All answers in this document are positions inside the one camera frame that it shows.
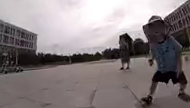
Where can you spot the row of trees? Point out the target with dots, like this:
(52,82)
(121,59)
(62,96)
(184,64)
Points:
(76,56)

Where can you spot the person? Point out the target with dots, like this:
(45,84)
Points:
(125,52)
(166,54)

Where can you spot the vehicle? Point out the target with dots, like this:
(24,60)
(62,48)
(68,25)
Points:
(12,69)

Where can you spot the long pale building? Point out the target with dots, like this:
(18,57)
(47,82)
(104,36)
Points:
(188,17)
(4,35)

